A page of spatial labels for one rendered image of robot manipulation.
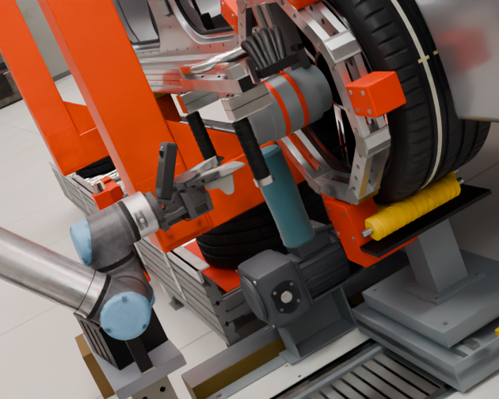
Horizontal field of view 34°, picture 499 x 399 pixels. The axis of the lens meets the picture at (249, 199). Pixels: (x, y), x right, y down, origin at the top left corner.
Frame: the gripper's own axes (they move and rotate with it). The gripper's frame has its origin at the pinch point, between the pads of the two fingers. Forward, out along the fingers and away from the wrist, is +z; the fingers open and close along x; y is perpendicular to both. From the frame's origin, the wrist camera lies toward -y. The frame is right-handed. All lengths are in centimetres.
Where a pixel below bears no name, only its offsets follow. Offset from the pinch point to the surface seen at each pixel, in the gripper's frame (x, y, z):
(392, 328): -25, 69, 30
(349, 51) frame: 9.6, -11.1, 29.1
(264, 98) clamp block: 2.1, -8.6, 11.0
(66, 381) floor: -141, 83, -54
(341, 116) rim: -20.0, 8.1, 35.9
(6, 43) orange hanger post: -253, -39, -9
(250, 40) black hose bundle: -1.0, -20.3, 14.0
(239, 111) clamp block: 2.1, -8.5, 4.8
